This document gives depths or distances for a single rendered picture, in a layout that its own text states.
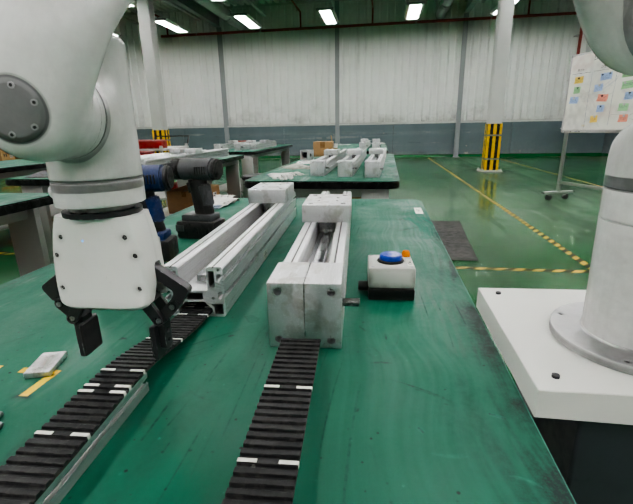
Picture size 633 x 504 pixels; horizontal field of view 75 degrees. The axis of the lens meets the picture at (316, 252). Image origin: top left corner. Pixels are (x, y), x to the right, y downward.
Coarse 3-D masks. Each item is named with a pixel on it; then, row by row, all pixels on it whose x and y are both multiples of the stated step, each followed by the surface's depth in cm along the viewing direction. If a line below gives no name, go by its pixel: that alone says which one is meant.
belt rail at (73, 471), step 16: (144, 384) 47; (128, 400) 45; (112, 416) 41; (96, 432) 38; (112, 432) 41; (96, 448) 38; (80, 464) 36; (64, 480) 35; (48, 496) 33; (64, 496) 34
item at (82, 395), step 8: (80, 392) 42; (88, 392) 42; (96, 392) 42; (104, 392) 42; (112, 392) 42; (120, 392) 42; (72, 400) 41; (80, 400) 41; (88, 400) 41; (96, 400) 41; (104, 400) 41; (112, 400) 41; (120, 400) 41
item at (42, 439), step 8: (40, 432) 37; (48, 432) 37; (56, 432) 37; (64, 432) 37; (72, 432) 37; (32, 440) 36; (40, 440) 36; (48, 440) 36; (56, 440) 36; (64, 440) 36; (72, 440) 36; (80, 440) 36; (56, 448) 35; (64, 448) 35; (72, 448) 35; (80, 448) 35
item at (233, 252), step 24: (240, 216) 102; (264, 216) 101; (288, 216) 127; (216, 240) 83; (240, 240) 80; (264, 240) 94; (168, 264) 66; (192, 264) 71; (216, 264) 66; (240, 264) 75; (168, 288) 67; (192, 288) 67; (216, 288) 66; (240, 288) 75; (216, 312) 68
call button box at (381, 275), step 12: (372, 264) 72; (384, 264) 72; (396, 264) 72; (408, 264) 72; (372, 276) 71; (384, 276) 71; (396, 276) 71; (408, 276) 70; (360, 288) 75; (372, 288) 72; (384, 288) 72; (396, 288) 72; (408, 288) 71
